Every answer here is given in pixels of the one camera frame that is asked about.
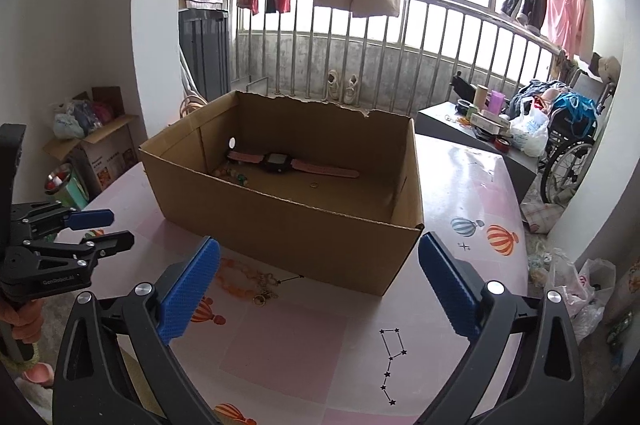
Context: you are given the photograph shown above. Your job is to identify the wheelchair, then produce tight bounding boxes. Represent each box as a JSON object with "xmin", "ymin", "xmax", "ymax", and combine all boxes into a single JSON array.
[{"xmin": 539, "ymin": 65, "xmax": 618, "ymax": 206}]

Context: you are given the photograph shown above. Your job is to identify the teal paper bag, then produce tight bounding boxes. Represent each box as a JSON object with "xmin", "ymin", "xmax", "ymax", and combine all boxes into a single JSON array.
[{"xmin": 44, "ymin": 164, "xmax": 88, "ymax": 210}]

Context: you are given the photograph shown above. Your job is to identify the open printed cardboard box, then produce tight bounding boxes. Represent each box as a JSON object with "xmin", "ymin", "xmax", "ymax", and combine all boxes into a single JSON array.
[{"xmin": 42, "ymin": 86, "xmax": 141, "ymax": 200}]

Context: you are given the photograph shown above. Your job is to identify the pink printed tablecloth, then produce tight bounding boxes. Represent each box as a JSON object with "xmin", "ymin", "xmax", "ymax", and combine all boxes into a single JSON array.
[{"xmin": 55, "ymin": 132, "xmax": 528, "ymax": 425}]

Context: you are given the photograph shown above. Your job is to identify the plastic bags on floor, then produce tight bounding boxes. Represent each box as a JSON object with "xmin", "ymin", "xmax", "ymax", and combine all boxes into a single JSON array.
[{"xmin": 547, "ymin": 247, "xmax": 617, "ymax": 341}]

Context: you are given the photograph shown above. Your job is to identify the pink hanging shirt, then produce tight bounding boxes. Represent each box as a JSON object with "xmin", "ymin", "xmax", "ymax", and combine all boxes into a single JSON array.
[{"xmin": 544, "ymin": 0, "xmax": 596, "ymax": 60}]

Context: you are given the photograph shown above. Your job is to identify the colourful beaded bracelet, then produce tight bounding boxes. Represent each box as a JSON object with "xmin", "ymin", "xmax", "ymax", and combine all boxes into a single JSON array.
[{"xmin": 212, "ymin": 164, "xmax": 251, "ymax": 186}]

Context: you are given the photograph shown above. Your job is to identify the dark side table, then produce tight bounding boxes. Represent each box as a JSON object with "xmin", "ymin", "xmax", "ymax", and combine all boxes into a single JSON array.
[{"xmin": 416, "ymin": 101, "xmax": 538, "ymax": 203}]

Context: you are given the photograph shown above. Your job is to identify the brown cardboard box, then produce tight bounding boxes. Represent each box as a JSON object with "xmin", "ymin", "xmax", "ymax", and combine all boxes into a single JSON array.
[{"xmin": 138, "ymin": 90, "xmax": 425, "ymax": 297}]

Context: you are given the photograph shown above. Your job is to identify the pink strap smartwatch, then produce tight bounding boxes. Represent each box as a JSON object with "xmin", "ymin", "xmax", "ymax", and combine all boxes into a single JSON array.
[{"xmin": 226, "ymin": 150, "xmax": 361, "ymax": 178}]

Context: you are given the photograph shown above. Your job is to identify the metal balcony railing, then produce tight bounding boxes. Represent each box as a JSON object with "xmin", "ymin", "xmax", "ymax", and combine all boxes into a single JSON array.
[{"xmin": 235, "ymin": 0, "xmax": 566, "ymax": 110}]

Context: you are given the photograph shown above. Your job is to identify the blue garment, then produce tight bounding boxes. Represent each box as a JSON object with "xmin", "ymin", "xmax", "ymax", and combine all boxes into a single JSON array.
[{"xmin": 552, "ymin": 92, "xmax": 598, "ymax": 126}]

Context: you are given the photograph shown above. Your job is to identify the pale plastic bag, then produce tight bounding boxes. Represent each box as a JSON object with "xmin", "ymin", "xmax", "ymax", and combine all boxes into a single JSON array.
[{"xmin": 52, "ymin": 105, "xmax": 86, "ymax": 140}]

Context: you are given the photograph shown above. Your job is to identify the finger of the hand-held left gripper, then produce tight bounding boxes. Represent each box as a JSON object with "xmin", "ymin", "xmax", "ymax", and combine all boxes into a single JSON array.
[
  {"xmin": 15, "ymin": 231, "xmax": 135, "ymax": 273},
  {"xmin": 12, "ymin": 201, "xmax": 115, "ymax": 240}
]

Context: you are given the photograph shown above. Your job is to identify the beige hat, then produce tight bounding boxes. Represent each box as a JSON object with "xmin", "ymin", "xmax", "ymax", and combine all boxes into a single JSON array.
[{"xmin": 587, "ymin": 54, "xmax": 621, "ymax": 80}]

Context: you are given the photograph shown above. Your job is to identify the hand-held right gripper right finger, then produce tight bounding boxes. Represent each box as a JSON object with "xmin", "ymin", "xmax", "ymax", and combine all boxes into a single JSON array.
[{"xmin": 418, "ymin": 232, "xmax": 586, "ymax": 425}]

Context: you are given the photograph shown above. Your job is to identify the person's left hand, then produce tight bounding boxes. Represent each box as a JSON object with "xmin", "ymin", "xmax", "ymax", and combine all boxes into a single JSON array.
[{"xmin": 0, "ymin": 299, "xmax": 44, "ymax": 346}]

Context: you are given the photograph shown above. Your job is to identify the black device on stand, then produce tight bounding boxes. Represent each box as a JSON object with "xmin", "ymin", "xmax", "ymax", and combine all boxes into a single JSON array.
[{"xmin": 451, "ymin": 74, "xmax": 476, "ymax": 98}]

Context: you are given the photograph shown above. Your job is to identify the dark grey cabinet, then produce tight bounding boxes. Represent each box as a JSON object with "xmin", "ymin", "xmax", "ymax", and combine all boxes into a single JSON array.
[{"xmin": 178, "ymin": 7, "xmax": 232, "ymax": 102}]

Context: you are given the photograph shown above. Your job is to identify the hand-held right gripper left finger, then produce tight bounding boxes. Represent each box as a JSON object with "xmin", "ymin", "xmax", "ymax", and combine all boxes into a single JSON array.
[{"xmin": 52, "ymin": 236, "xmax": 222, "ymax": 425}]

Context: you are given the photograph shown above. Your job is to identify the pink slipper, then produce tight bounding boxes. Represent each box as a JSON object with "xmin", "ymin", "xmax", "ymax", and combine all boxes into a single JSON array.
[{"xmin": 22, "ymin": 362, "xmax": 55, "ymax": 388}]

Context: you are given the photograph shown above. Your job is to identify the flat cardboard packet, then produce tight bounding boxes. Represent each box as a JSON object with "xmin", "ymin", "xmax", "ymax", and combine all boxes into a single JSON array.
[{"xmin": 470, "ymin": 112, "xmax": 511, "ymax": 133}]

